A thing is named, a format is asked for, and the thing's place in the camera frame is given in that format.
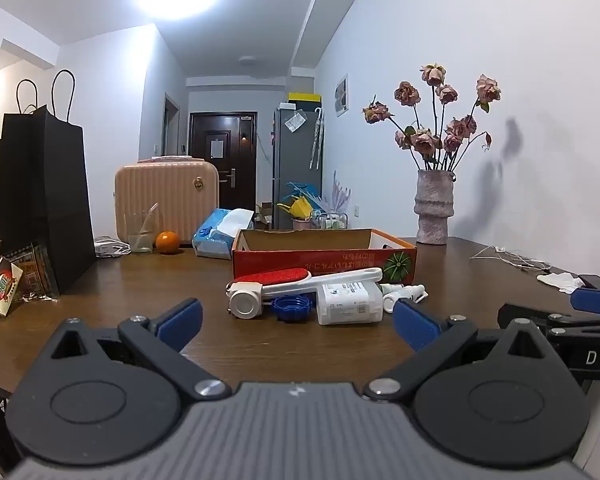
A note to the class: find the pink textured vase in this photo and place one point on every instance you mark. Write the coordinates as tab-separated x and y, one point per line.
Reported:
434	210

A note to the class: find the purple decorative plant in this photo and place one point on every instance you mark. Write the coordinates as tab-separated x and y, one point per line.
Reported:
339	195

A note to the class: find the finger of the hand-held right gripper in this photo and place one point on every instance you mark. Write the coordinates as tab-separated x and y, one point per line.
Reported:
597	300
595	324

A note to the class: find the clear straw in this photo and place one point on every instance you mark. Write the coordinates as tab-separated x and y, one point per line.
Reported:
151	212

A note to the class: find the small brown cardboard box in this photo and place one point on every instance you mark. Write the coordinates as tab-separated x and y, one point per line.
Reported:
264	215

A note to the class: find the pink ribbed suitcase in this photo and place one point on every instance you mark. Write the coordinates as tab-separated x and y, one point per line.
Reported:
175	195

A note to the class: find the orange cardboard box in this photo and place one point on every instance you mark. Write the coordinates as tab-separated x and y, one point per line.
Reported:
325	260

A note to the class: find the yellow box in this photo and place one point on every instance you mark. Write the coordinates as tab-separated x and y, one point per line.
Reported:
304	100

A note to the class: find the crumpled white cloth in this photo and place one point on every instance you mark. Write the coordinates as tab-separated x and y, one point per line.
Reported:
560	281

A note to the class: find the red and white lint brush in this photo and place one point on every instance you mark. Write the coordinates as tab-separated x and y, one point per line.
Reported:
280	280

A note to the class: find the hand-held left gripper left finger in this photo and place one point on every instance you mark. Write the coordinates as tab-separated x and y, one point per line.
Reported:
182	320

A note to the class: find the pink flower pot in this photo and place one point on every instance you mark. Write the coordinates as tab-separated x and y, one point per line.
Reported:
301	224

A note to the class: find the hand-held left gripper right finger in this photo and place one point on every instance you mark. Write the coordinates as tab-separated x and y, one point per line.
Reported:
415	322

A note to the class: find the blue tissue pack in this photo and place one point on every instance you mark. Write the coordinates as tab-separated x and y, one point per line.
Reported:
215	240

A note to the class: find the dark patterned snack packet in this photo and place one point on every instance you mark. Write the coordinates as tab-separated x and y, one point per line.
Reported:
37	270

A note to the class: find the dried pink roses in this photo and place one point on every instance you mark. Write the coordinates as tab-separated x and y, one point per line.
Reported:
422	142

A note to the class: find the blue ridged plastic lid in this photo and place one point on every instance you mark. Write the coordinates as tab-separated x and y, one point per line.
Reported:
291	308

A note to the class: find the small white dropper bottle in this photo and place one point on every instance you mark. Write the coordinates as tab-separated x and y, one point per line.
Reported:
405	290

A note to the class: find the white paper notice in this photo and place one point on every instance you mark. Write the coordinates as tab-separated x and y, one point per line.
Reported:
217	150

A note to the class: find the clear glass cup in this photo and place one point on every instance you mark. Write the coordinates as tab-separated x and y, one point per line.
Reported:
139	240

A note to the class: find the red and white snack packet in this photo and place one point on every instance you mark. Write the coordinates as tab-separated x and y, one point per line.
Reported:
2	285

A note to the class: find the white folded umbrella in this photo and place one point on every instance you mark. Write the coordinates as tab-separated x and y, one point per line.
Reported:
316	140

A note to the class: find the grey interior door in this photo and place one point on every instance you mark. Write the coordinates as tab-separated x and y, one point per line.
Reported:
171	125

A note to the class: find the black paper bag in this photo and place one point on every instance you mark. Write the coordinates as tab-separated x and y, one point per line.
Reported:
45	200

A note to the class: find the orange fruit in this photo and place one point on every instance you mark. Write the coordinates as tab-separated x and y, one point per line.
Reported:
168	242

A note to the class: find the wall picture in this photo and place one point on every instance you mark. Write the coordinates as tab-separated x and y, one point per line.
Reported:
341	95

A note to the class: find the dark brown door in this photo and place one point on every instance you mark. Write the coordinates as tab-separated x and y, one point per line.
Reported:
235	130

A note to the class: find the grey refrigerator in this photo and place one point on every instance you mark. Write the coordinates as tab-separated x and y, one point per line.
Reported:
292	165

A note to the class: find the yellow watering can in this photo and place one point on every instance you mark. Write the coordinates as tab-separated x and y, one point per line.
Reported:
300	206

